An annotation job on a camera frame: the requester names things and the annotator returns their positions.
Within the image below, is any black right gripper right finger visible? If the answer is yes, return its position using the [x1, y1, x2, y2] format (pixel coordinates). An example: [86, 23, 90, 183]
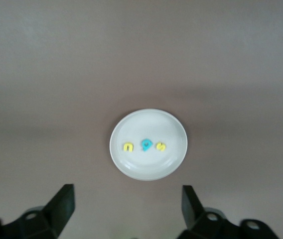
[177, 185, 281, 239]

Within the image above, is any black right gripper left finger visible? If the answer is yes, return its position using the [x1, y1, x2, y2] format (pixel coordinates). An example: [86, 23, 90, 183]
[0, 184, 75, 239]

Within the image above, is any teal foam letter q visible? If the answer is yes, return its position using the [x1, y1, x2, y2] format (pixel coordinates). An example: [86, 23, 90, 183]
[141, 138, 153, 152]

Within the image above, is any beige round plate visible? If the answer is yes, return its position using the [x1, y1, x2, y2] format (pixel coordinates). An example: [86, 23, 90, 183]
[109, 108, 188, 181]

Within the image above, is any brown table cover sheet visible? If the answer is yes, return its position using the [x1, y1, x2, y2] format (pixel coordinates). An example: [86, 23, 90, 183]
[0, 0, 283, 239]

